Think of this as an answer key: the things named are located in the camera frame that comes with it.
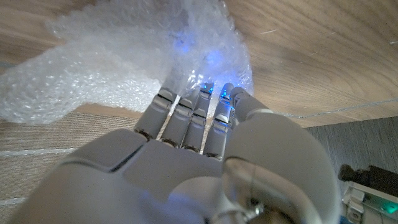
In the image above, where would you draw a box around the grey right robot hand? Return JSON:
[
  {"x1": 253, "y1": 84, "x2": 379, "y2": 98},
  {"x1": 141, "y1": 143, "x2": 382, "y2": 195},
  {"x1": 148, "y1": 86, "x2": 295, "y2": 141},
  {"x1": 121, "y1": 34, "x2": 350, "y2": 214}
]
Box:
[{"x1": 7, "y1": 82, "x2": 341, "y2": 224}]

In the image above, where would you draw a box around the clear bubble wrap sheet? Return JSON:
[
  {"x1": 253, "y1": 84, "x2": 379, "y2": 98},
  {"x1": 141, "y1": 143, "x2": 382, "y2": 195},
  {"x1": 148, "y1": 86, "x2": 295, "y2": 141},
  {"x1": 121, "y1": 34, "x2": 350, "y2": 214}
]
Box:
[{"x1": 0, "y1": 0, "x2": 254, "y2": 126}]

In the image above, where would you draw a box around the beige striped curtain backdrop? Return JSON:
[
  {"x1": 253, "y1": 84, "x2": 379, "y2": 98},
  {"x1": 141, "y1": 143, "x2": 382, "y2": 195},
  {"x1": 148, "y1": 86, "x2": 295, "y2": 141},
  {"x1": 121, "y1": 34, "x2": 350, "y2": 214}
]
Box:
[{"x1": 0, "y1": 110, "x2": 218, "y2": 224}]

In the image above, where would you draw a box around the dark wooden door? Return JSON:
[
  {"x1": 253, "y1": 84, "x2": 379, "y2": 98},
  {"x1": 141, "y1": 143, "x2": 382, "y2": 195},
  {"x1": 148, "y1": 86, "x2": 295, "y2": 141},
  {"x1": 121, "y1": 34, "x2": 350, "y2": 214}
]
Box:
[{"x1": 303, "y1": 116, "x2": 398, "y2": 187}]

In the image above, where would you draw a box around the black door handle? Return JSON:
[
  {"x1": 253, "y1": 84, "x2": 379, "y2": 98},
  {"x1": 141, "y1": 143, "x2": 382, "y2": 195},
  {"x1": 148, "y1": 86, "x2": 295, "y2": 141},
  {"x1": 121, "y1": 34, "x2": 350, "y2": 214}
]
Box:
[{"x1": 338, "y1": 164, "x2": 398, "y2": 197}]

